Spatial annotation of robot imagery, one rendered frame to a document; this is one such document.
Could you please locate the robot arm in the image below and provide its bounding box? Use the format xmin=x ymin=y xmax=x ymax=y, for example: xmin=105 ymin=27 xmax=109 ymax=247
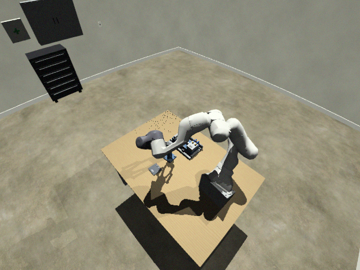
xmin=136 ymin=110 xmax=258 ymax=195

